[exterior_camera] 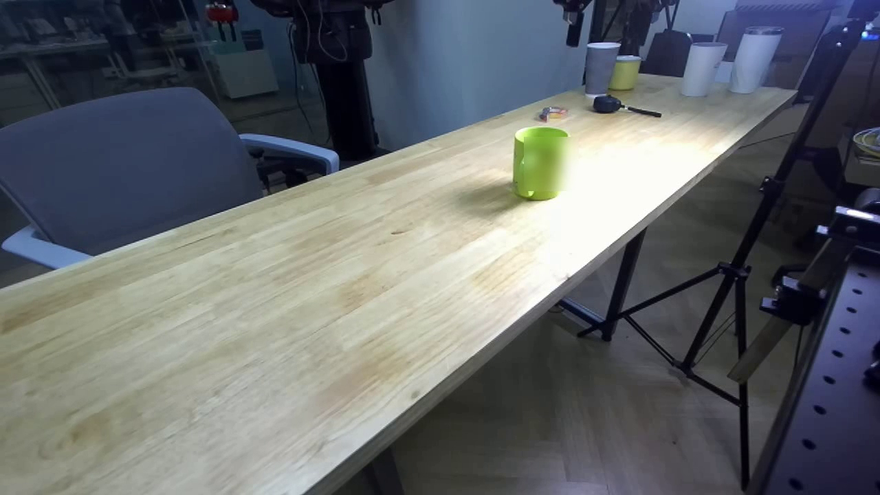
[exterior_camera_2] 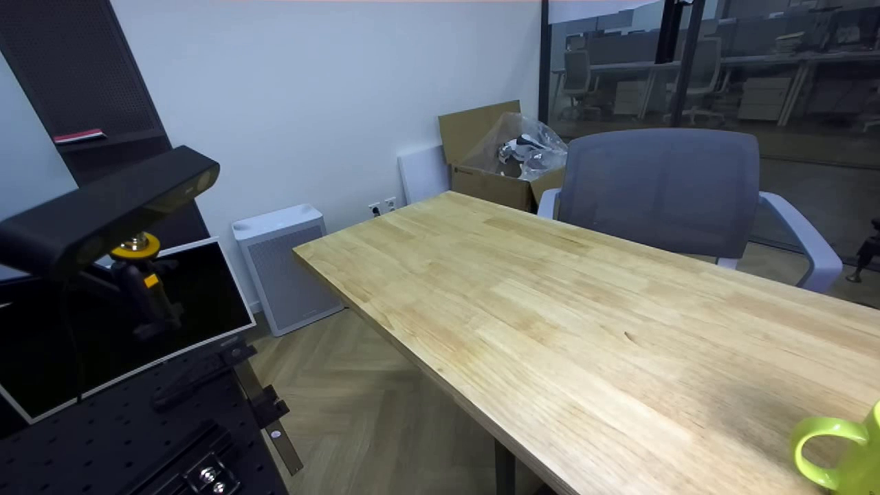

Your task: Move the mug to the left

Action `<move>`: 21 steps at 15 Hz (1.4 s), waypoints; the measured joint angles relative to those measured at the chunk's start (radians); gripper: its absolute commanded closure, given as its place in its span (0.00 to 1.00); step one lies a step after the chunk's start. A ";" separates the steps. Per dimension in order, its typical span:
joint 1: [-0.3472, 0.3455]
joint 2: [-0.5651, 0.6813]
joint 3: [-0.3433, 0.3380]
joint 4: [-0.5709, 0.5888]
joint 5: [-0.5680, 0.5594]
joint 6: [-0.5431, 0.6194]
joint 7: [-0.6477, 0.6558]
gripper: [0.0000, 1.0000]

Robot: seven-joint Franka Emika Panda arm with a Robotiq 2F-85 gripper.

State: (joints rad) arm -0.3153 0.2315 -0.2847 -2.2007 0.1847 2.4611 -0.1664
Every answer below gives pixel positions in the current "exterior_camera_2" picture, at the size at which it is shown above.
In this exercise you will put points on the red flat item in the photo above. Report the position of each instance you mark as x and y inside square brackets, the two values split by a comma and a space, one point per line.
[79, 135]

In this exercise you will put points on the white flat panel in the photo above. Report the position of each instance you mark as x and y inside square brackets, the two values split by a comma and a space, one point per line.
[422, 172]

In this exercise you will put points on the white wall outlet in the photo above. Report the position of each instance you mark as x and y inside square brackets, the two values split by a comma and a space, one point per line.
[385, 205]

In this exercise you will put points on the black perforated breadboard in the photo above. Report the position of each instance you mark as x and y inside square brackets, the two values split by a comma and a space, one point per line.
[100, 441]

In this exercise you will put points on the lime green printed mug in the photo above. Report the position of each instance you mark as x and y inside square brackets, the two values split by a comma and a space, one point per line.
[859, 467]

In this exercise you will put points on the white air purifier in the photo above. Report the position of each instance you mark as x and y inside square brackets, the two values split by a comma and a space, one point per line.
[284, 265]

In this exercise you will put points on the black screen white frame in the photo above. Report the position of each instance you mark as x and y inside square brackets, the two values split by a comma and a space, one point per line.
[206, 293]

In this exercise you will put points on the black window frame post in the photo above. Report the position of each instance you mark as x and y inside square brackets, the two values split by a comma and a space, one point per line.
[545, 56]

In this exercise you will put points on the black table leg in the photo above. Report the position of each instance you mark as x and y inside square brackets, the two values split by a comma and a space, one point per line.
[504, 468]

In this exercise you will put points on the brown cardboard box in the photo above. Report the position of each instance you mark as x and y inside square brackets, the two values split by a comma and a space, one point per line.
[467, 127]

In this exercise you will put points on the black wall shelf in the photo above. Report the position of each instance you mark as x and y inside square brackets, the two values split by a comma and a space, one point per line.
[83, 73]

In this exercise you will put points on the black metal clamp bracket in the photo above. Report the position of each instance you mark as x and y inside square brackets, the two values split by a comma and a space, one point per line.
[270, 409]

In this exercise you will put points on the black tripod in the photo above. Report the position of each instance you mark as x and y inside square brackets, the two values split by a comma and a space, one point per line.
[867, 251]

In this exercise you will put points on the clear plastic bag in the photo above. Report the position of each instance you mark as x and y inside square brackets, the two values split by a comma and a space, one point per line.
[526, 152]

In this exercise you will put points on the black button box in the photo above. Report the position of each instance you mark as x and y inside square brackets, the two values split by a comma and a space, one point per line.
[206, 471]

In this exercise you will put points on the black yellow camera mount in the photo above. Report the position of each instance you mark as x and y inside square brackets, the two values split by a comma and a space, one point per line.
[145, 278]

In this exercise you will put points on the grey office chair white arms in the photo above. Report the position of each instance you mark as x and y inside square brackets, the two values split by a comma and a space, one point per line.
[661, 189]

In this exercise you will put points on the black stereo camera bar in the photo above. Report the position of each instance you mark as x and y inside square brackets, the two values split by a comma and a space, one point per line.
[100, 207]

